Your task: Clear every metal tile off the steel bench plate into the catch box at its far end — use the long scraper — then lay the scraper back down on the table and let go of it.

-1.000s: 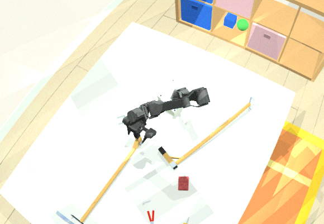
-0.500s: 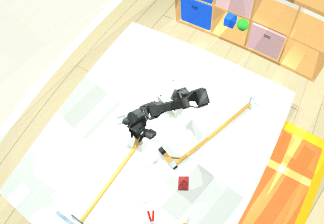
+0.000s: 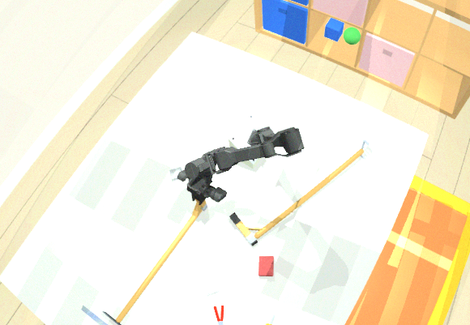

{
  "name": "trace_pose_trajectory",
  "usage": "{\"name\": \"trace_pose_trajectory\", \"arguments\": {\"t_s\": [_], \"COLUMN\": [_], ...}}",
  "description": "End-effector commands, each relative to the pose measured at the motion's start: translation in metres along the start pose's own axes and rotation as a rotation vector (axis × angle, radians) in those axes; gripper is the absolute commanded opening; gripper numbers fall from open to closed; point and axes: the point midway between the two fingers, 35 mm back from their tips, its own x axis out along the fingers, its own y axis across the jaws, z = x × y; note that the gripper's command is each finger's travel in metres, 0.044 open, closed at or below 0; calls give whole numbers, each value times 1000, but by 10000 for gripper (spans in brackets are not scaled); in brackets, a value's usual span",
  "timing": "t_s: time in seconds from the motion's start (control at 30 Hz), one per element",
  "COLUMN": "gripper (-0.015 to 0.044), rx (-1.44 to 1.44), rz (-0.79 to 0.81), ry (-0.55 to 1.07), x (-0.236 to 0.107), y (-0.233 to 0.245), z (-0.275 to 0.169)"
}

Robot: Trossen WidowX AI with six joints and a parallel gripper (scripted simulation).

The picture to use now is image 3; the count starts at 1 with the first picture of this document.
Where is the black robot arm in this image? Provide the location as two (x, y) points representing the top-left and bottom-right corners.
(185, 126), (305, 195)

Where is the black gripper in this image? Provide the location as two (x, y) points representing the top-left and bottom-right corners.
(177, 170), (227, 205)

